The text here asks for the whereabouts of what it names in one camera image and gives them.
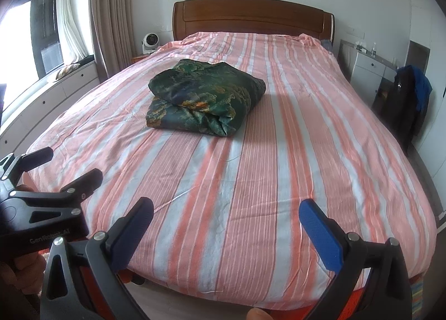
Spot blue hanging garment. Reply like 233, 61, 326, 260
406, 65, 433, 113

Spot wooden headboard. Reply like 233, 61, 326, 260
172, 0, 336, 52

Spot orange fleece clothing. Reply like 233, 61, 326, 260
78, 261, 415, 320

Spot brown curtain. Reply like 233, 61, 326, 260
89, 0, 135, 83

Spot person's right hand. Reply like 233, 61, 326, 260
247, 307, 276, 320

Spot small white fan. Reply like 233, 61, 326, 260
141, 32, 158, 55

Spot patterned cushion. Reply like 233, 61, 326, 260
55, 64, 80, 80

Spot dark hanging jacket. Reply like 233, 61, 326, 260
371, 65, 424, 153

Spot window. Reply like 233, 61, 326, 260
0, 0, 65, 94

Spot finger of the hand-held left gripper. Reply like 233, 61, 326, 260
9, 168, 104, 229
0, 147, 54, 188

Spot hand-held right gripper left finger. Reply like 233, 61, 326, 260
40, 196, 155, 320

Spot person's left hand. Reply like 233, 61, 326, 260
10, 252, 47, 294

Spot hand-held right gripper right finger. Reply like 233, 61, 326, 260
299, 198, 413, 320

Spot colourful striped cloth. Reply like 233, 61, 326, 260
410, 280, 424, 320

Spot white window seat cabinet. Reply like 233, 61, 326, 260
0, 58, 100, 163

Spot green patterned jacket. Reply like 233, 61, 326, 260
144, 58, 267, 137

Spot white bedside cabinet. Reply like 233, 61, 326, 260
338, 39, 399, 108

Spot white sheer curtain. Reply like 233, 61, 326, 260
56, 0, 88, 62

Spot white wardrobe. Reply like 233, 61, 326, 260
406, 0, 446, 181

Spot bed with pink striped cover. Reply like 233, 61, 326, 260
23, 32, 438, 308

